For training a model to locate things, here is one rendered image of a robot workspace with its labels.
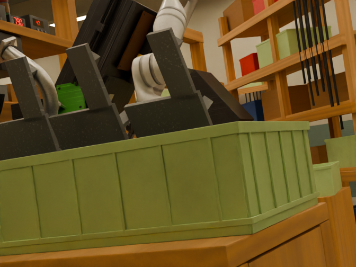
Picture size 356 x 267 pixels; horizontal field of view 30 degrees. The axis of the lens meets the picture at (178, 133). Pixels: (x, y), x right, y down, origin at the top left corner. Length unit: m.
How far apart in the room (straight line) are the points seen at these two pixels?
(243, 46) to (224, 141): 10.68
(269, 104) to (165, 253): 5.03
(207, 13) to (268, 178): 10.92
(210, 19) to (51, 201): 10.86
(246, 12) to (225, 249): 5.44
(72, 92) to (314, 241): 1.44
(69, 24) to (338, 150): 2.35
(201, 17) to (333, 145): 7.33
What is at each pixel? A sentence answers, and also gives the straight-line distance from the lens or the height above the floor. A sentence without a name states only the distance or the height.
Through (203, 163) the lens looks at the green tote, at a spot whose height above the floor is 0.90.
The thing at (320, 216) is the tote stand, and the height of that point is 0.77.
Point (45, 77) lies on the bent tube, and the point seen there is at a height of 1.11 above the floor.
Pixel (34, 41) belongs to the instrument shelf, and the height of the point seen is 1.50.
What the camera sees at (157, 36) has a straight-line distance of 1.09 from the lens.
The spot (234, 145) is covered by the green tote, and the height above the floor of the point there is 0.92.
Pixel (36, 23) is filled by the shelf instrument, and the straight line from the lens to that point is 2.90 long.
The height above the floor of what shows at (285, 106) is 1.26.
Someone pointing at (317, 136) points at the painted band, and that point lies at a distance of 11.27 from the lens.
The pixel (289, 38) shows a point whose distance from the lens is 5.48.
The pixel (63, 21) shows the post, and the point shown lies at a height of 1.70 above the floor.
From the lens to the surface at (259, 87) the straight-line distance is 10.86.
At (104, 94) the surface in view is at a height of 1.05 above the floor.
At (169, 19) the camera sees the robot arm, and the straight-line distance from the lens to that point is 1.96.
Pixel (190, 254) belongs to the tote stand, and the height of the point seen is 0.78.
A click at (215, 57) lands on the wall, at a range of 11.83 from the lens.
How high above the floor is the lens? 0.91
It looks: 3 degrees up
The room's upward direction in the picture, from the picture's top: 8 degrees counter-clockwise
